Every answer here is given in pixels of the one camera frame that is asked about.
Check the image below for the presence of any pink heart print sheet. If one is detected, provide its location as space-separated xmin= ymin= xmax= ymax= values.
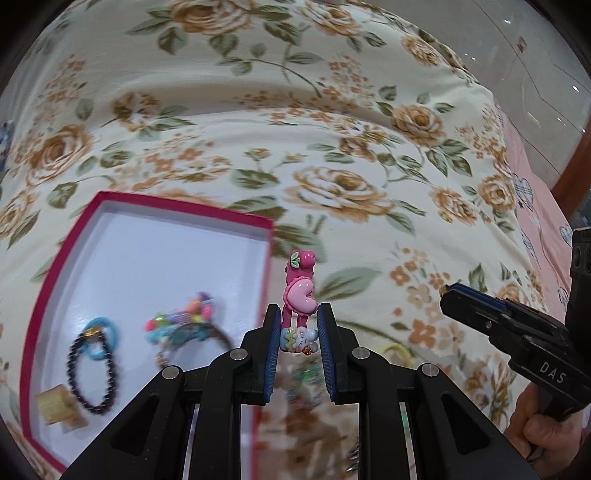
xmin=496 ymin=111 xmax=578 ymax=319

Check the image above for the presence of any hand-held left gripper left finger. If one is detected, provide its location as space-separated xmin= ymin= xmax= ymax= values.
xmin=65 ymin=304 xmax=283 ymax=480

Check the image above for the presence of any yellow hair claw clip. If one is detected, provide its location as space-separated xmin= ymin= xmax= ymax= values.
xmin=36 ymin=385 xmax=88 ymax=425

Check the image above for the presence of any yellow hair tie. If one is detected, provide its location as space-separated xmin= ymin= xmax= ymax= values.
xmin=381 ymin=342 xmax=414 ymax=367

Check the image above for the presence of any red jewelry box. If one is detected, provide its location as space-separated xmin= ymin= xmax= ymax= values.
xmin=19 ymin=191 xmax=275 ymax=476

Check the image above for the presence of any floral print blanket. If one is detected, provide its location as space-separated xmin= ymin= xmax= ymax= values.
xmin=0 ymin=0 xmax=573 ymax=480

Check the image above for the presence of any pink hair clip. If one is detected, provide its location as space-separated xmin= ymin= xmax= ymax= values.
xmin=279 ymin=249 xmax=320 ymax=356

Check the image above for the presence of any green hair tie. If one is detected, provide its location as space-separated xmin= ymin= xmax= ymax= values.
xmin=288 ymin=364 xmax=321 ymax=402

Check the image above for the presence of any blue hair tie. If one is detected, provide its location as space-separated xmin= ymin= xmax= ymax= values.
xmin=81 ymin=317 xmax=118 ymax=361

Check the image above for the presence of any person's right hand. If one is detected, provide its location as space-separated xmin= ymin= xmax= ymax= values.
xmin=503 ymin=385 xmax=591 ymax=462

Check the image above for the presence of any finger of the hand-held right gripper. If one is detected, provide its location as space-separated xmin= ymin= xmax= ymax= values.
xmin=449 ymin=284 xmax=509 ymax=309
xmin=438 ymin=292 xmax=513 ymax=340

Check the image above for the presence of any grey bear print pillow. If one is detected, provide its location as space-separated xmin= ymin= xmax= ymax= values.
xmin=0 ymin=122 xmax=12 ymax=171

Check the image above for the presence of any black bead bracelet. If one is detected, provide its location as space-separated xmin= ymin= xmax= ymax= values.
xmin=67 ymin=327 xmax=116 ymax=413

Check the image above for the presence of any colourful bead bracelet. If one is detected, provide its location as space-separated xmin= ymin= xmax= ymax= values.
xmin=144 ymin=292 xmax=234 ymax=365

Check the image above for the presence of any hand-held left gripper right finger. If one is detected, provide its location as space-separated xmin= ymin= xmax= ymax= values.
xmin=316 ymin=302 xmax=541 ymax=480

